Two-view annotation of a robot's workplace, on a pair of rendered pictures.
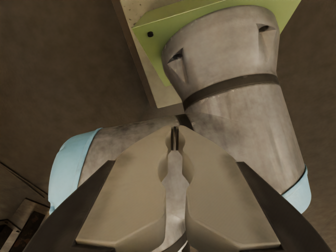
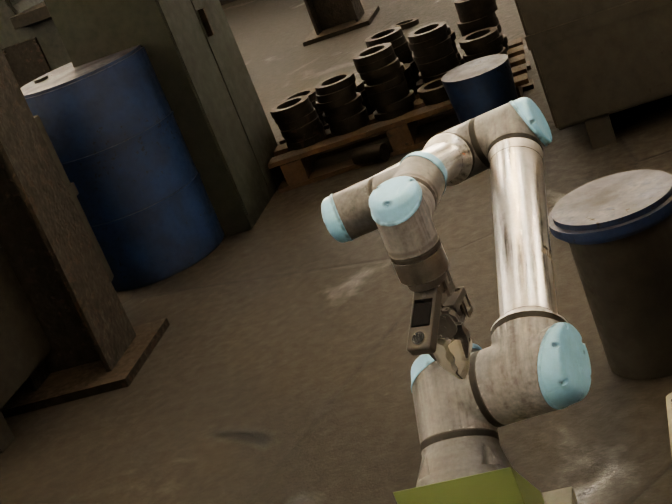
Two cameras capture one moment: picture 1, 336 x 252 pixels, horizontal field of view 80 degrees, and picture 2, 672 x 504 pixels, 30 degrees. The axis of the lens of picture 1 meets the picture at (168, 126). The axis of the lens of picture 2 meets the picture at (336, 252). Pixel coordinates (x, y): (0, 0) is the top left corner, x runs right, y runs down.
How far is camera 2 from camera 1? 213 cm
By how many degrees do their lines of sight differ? 44
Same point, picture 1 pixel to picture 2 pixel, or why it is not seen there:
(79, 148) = (545, 382)
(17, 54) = not seen: outside the picture
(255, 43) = (433, 461)
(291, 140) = (418, 400)
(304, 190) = (415, 370)
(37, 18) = not seen: outside the picture
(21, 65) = not seen: outside the picture
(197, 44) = (469, 461)
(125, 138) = (518, 392)
